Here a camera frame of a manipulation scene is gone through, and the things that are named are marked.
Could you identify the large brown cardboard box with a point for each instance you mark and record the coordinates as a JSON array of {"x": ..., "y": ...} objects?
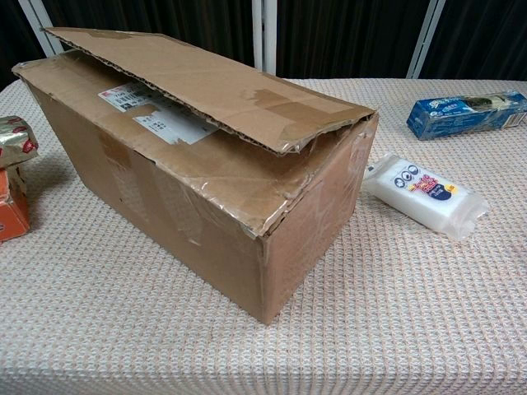
[{"x": 185, "y": 197}]

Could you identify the beige woven tablecloth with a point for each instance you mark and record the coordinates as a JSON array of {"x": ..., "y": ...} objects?
[{"x": 370, "y": 308}]

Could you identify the white tissue pack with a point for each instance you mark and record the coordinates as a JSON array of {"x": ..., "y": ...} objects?
[{"x": 424, "y": 197}]

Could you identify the black pleated curtain panel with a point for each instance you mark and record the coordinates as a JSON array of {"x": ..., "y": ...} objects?
[
  {"x": 12, "y": 41},
  {"x": 486, "y": 37},
  {"x": 350, "y": 37},
  {"x": 164, "y": 20}
]

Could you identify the blue cookie box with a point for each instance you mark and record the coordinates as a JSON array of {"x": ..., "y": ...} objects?
[{"x": 461, "y": 117}]

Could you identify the orange snack box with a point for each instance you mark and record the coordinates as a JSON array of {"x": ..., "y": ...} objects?
[{"x": 12, "y": 214}]

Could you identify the gold red patterned snack box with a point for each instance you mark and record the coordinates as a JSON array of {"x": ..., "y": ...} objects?
[{"x": 14, "y": 142}]

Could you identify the white frame post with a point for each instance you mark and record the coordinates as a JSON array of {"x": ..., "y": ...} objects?
[
  {"x": 264, "y": 33},
  {"x": 39, "y": 24},
  {"x": 426, "y": 37}
]

